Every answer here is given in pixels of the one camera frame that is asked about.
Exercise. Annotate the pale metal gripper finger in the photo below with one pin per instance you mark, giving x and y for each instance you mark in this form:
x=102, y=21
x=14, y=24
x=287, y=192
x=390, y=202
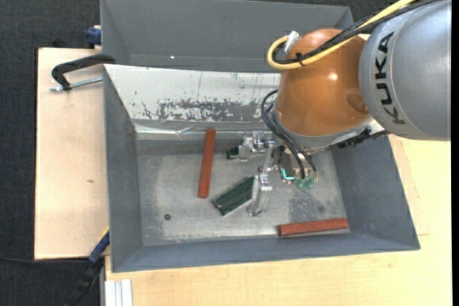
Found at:
x=261, y=195
x=256, y=145

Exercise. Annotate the dark green flat block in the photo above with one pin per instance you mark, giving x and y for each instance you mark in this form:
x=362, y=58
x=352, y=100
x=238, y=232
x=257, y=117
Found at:
x=233, y=197

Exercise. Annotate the red-brown flat block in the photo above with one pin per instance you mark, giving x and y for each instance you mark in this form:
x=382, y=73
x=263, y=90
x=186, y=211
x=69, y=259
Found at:
x=313, y=227
x=207, y=165

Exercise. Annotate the grey metal bin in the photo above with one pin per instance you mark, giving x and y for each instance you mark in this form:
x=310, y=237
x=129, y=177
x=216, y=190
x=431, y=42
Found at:
x=179, y=168

